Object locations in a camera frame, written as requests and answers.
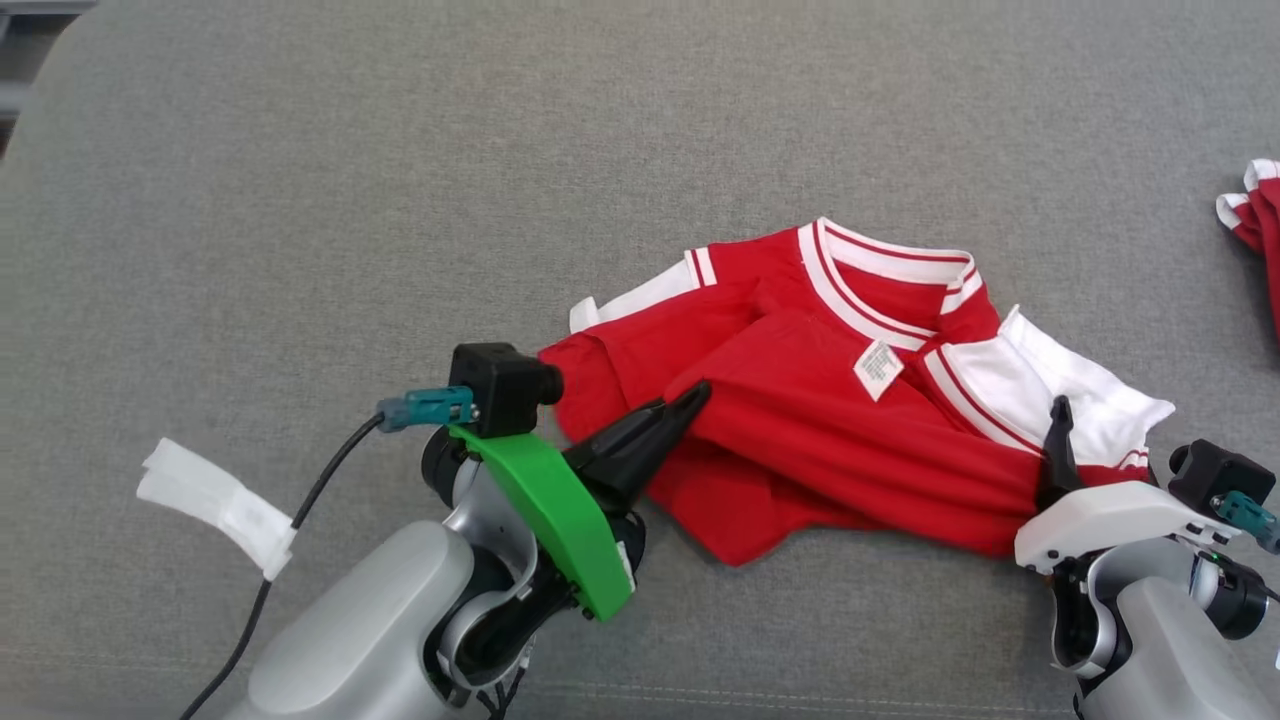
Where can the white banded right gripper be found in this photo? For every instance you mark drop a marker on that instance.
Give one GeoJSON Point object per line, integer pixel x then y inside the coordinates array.
{"type": "Point", "coordinates": [1100, 520]}

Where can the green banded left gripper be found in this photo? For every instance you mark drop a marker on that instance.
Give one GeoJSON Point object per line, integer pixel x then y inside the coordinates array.
{"type": "Point", "coordinates": [560, 520]}

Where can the red white basketball jersey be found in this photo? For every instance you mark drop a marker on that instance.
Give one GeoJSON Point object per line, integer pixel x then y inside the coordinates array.
{"type": "Point", "coordinates": [800, 430]}

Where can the red shorts with white trim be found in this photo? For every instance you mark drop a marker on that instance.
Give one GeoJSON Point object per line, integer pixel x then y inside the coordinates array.
{"type": "Point", "coordinates": [1268, 230]}

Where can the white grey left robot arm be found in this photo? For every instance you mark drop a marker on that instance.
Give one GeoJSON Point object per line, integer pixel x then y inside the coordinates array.
{"type": "Point", "coordinates": [380, 620]}

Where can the grey fabric sofa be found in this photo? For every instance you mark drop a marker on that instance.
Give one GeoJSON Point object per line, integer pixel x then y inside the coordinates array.
{"type": "Point", "coordinates": [400, 200]}

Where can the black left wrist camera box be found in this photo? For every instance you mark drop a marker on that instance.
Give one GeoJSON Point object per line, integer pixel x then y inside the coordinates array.
{"type": "Point", "coordinates": [500, 385]}

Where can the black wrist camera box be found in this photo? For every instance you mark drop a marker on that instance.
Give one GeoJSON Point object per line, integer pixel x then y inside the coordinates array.
{"type": "Point", "coordinates": [500, 385]}
{"type": "Point", "coordinates": [1215, 470]}

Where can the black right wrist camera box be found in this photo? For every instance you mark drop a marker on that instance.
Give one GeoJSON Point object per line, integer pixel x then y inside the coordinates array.
{"type": "Point", "coordinates": [1215, 470]}

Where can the grey partition base rail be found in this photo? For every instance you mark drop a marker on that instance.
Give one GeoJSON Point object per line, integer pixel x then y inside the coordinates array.
{"type": "Point", "coordinates": [15, 100]}

